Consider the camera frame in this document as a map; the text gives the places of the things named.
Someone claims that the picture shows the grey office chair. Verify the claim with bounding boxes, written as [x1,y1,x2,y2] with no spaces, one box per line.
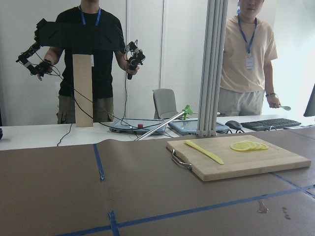
[153,88,178,119]

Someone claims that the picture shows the blue teach pendant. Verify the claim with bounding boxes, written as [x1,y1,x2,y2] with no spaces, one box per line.
[109,118,164,135]
[168,118,229,135]

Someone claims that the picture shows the metal rod green tip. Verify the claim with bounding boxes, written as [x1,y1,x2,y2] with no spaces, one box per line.
[135,105,194,141]

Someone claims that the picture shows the yellow plastic knife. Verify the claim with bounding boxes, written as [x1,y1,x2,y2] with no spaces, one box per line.
[185,140,224,165]

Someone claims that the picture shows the black computer mouse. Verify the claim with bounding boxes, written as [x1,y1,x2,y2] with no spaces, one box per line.
[225,120,243,130]

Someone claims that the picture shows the bamboo cutting board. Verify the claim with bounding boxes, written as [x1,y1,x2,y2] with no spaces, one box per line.
[167,135,311,181]

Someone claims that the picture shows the lemon slice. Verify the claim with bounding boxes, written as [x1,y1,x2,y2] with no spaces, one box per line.
[230,142,251,151]
[253,142,262,150]
[259,143,269,150]
[243,141,258,150]

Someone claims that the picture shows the black keyboard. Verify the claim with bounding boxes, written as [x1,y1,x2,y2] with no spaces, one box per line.
[241,118,301,131]

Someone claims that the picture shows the standing person in black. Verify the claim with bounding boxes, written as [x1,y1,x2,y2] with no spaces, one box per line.
[16,0,146,125]

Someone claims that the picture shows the person in beige shirt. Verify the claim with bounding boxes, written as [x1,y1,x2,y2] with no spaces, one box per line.
[218,0,282,117]

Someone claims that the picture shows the black monitor edge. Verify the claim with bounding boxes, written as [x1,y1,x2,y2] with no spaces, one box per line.
[303,85,315,117]

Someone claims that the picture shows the wooden post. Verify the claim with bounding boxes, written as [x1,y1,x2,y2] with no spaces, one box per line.
[72,54,93,127]

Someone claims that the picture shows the aluminium frame post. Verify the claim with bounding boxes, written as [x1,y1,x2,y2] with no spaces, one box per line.
[196,0,228,137]

